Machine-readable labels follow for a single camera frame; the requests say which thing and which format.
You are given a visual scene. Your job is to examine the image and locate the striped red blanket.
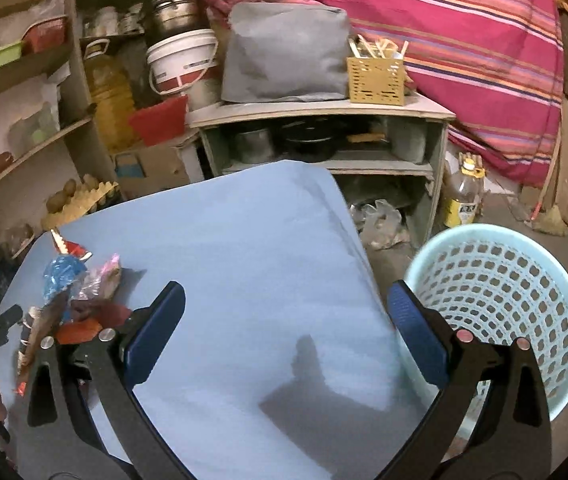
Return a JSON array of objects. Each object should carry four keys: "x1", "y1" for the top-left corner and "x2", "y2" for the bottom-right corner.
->
[{"x1": 189, "y1": 0, "x2": 567, "y2": 182}]

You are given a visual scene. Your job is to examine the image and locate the small metal pot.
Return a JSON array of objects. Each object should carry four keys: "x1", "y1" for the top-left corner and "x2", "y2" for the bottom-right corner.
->
[{"x1": 230, "y1": 126, "x2": 273, "y2": 164}]

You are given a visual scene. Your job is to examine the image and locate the large yellow oil jug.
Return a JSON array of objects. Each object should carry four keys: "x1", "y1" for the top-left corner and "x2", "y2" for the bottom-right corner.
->
[{"x1": 85, "y1": 51, "x2": 138, "y2": 155}]

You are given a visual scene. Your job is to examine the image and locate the steel cooking pot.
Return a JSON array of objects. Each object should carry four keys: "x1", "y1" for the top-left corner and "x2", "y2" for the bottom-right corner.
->
[{"x1": 150, "y1": 0, "x2": 203, "y2": 37}]

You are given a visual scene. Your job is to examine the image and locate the blue plastic bag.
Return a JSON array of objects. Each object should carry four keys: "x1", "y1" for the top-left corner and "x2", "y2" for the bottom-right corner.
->
[{"x1": 43, "y1": 254, "x2": 89, "y2": 313}]

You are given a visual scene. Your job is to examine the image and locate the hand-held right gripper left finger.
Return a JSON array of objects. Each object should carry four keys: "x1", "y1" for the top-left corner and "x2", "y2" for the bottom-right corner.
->
[{"x1": 26, "y1": 281, "x2": 187, "y2": 480}]

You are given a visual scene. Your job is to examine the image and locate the yellow label oil bottle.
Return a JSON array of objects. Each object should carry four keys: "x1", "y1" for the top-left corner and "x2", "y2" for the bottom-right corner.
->
[{"x1": 442, "y1": 156, "x2": 486, "y2": 229}]

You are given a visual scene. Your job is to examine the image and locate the red flat board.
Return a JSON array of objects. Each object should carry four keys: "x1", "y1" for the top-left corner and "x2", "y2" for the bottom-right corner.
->
[{"x1": 128, "y1": 94, "x2": 189, "y2": 147}]

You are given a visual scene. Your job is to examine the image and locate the pink clear wrapper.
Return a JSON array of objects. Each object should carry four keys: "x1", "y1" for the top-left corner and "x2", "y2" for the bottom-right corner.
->
[{"x1": 80, "y1": 254, "x2": 126, "y2": 306}]

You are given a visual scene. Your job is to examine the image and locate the grey wooden cabinet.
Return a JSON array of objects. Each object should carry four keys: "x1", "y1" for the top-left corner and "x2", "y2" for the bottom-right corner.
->
[{"x1": 186, "y1": 94, "x2": 458, "y2": 252}]

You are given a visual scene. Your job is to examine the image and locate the light blue plastic basket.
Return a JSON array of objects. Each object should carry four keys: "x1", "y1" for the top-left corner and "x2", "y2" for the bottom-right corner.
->
[{"x1": 404, "y1": 223, "x2": 568, "y2": 422}]

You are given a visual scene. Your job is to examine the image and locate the dark red wrapper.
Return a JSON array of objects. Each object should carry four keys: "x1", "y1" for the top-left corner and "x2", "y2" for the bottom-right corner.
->
[{"x1": 68, "y1": 299, "x2": 134, "y2": 333}]

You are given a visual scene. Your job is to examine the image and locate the clear plastic bottles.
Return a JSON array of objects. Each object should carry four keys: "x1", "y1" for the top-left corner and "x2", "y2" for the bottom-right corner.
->
[{"x1": 350, "y1": 199, "x2": 411, "y2": 250}]

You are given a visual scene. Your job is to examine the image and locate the yellow egg tray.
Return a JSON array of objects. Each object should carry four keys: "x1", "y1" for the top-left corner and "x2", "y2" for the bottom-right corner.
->
[{"x1": 40, "y1": 180, "x2": 121, "y2": 232}]

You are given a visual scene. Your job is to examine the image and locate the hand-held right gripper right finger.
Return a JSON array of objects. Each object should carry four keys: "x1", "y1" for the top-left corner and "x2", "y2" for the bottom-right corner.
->
[{"x1": 378, "y1": 280, "x2": 554, "y2": 480}]

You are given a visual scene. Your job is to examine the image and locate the brown cardboard box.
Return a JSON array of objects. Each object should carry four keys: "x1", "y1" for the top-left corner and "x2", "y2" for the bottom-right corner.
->
[{"x1": 110, "y1": 141, "x2": 193, "y2": 192}]

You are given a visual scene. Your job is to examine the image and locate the wooden wall shelf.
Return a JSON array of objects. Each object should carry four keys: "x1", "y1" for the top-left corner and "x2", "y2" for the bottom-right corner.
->
[{"x1": 0, "y1": 0, "x2": 117, "y2": 241}]

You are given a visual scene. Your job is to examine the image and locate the red white snack wrapper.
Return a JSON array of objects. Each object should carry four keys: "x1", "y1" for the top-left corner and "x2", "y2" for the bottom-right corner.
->
[{"x1": 49, "y1": 228, "x2": 94, "y2": 262}]

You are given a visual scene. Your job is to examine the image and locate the yellow utensil holder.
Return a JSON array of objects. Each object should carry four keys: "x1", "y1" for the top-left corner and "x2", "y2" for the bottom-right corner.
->
[{"x1": 346, "y1": 34, "x2": 409, "y2": 107}]

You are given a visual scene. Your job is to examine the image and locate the pile of potatoes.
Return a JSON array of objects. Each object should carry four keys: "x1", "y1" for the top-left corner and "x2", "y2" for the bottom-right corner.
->
[{"x1": 45, "y1": 174, "x2": 99, "y2": 214}]

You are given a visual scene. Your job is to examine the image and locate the brown orange snack wrapper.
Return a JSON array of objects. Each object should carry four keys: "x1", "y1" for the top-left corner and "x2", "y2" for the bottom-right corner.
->
[{"x1": 13, "y1": 292, "x2": 70, "y2": 397}]

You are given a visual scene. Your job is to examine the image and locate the straw broom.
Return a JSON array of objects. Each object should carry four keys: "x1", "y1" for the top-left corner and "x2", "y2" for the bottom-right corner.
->
[{"x1": 522, "y1": 132, "x2": 568, "y2": 237}]

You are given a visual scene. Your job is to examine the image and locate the white plastic bucket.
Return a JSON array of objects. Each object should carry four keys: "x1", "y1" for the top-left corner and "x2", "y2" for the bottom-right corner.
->
[{"x1": 145, "y1": 28, "x2": 221, "y2": 97}]

